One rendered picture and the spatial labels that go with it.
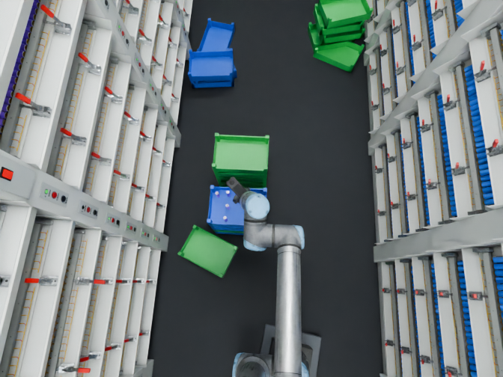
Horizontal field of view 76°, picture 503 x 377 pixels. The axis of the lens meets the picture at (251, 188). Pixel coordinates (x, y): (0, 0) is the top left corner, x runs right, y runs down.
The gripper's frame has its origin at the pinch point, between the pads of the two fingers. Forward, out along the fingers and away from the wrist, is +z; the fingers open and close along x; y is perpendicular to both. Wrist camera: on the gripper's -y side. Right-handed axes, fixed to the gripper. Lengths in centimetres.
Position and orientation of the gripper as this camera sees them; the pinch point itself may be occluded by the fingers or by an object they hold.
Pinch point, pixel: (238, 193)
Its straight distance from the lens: 157.8
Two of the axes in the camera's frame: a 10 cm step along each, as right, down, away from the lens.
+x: 7.2, -6.9, 1.0
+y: 6.6, 7.2, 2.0
